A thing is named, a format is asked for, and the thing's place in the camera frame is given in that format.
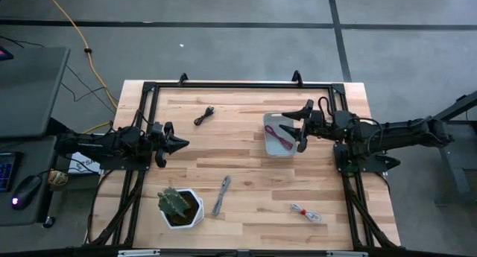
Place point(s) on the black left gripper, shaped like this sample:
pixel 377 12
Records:
pixel 161 143

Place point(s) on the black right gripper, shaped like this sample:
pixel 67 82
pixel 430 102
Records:
pixel 316 123

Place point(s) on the grey plastic bin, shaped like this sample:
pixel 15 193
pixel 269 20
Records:
pixel 272 148

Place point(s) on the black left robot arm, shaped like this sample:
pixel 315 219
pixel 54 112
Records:
pixel 112 143

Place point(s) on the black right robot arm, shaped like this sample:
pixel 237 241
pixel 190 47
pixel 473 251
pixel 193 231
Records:
pixel 391 134

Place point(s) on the green cactus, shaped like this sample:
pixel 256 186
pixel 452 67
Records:
pixel 172 203

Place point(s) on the white hexagonal planter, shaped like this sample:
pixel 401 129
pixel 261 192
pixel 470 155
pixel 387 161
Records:
pixel 197 214

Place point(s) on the brown round object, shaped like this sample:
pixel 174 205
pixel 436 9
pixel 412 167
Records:
pixel 57 178

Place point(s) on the dark grey desk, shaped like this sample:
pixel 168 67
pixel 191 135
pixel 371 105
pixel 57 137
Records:
pixel 33 156

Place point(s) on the black desk foot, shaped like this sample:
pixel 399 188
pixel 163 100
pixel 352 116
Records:
pixel 48 222

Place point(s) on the grey desk top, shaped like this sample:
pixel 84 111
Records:
pixel 30 93

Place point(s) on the black computer mouse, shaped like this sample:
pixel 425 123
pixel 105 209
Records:
pixel 26 191

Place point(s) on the dark grey metal table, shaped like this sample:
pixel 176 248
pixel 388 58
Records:
pixel 456 175

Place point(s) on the black backlit keyboard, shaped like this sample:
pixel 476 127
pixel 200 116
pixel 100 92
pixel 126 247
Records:
pixel 5 171

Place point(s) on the small lit screen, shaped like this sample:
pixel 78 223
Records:
pixel 5 55

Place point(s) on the black aluminium table frame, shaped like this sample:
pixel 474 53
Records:
pixel 242 85

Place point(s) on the silver metal bracket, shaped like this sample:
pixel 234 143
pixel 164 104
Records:
pixel 346 254
pixel 138 253

